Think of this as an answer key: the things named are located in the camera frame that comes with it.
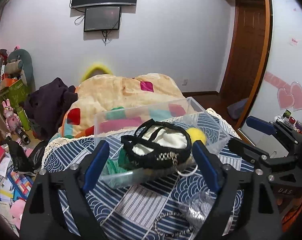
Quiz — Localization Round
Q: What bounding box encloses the yellow felt ball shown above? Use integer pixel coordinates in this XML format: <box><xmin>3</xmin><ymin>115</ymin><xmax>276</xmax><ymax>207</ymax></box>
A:
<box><xmin>186</xmin><ymin>127</ymin><xmax>207</xmax><ymax>145</ymax></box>

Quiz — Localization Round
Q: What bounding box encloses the black trimmed white pouch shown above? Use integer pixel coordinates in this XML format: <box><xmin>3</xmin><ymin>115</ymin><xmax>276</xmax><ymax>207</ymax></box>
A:
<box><xmin>121</xmin><ymin>119</ymin><xmax>192</xmax><ymax>170</ymax></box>

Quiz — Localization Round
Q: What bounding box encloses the clear plastic storage box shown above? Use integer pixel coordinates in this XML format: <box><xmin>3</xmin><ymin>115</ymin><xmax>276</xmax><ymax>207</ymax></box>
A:
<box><xmin>93</xmin><ymin>96</ymin><xmax>232</xmax><ymax>190</ymax></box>

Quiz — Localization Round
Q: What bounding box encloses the green knitted cloth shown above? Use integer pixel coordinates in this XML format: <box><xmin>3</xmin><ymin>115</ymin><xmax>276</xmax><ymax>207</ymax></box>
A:
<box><xmin>106</xmin><ymin>149</ymin><xmax>135</xmax><ymax>175</ymax></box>

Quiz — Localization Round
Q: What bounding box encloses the clear plastic bag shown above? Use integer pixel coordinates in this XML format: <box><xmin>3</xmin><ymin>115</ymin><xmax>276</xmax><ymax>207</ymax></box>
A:
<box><xmin>179</xmin><ymin>191</ymin><xmax>216</xmax><ymax>230</ymax></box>

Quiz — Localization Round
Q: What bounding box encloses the blue white patterned cover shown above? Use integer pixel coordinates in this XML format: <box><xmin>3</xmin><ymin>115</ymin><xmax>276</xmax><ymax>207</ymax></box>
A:
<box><xmin>42</xmin><ymin>108</ymin><xmax>254</xmax><ymax>240</ymax></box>

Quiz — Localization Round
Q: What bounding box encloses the brown wooden door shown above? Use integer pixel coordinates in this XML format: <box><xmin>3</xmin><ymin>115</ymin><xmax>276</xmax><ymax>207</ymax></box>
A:
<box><xmin>220</xmin><ymin>0</ymin><xmax>271</xmax><ymax>129</ymax></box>

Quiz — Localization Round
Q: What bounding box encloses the pink bunny figurine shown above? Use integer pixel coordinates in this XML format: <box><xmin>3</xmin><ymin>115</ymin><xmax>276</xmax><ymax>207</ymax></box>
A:
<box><xmin>2</xmin><ymin>99</ymin><xmax>21</xmax><ymax>132</ymax></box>

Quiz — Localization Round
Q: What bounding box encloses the dark purple garment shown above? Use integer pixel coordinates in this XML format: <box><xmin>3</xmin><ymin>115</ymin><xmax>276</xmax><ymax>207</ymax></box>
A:
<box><xmin>23</xmin><ymin>77</ymin><xmax>78</xmax><ymax>141</ymax></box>

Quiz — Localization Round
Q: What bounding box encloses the green cardboard box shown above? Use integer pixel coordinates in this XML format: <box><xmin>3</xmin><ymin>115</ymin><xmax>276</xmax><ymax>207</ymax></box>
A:
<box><xmin>0</xmin><ymin>80</ymin><xmax>30</xmax><ymax>108</ymax></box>

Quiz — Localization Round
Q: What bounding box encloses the beige patchwork plush blanket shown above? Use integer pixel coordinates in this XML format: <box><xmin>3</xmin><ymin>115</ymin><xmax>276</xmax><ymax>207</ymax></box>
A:
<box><xmin>51</xmin><ymin>73</ymin><xmax>184</xmax><ymax>140</ymax></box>

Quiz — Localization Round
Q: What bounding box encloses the green dinosaur plush toy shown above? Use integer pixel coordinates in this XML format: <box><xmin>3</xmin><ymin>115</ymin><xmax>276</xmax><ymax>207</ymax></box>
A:
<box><xmin>4</xmin><ymin>49</ymin><xmax>34</xmax><ymax>86</ymax></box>

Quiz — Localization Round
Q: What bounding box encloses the yellow plush headband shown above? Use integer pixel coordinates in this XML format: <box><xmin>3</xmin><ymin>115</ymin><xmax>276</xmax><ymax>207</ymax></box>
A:
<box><xmin>80</xmin><ymin>63</ymin><xmax>113</xmax><ymax>82</ymax></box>

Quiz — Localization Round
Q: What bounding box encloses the pink heart wall decoration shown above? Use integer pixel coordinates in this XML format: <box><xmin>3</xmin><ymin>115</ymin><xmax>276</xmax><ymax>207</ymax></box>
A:
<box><xmin>277</xmin><ymin>82</ymin><xmax>302</xmax><ymax>111</ymax></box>

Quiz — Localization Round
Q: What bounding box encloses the metal chain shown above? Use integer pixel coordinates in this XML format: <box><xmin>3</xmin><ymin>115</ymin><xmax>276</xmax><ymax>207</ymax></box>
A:
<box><xmin>152</xmin><ymin>211</ymin><xmax>194</xmax><ymax>238</ymax></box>

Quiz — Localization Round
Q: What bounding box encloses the small wall monitor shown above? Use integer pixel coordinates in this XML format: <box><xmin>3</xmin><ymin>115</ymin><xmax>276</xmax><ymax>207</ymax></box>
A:
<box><xmin>84</xmin><ymin>6</ymin><xmax>122</xmax><ymax>32</ymax></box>

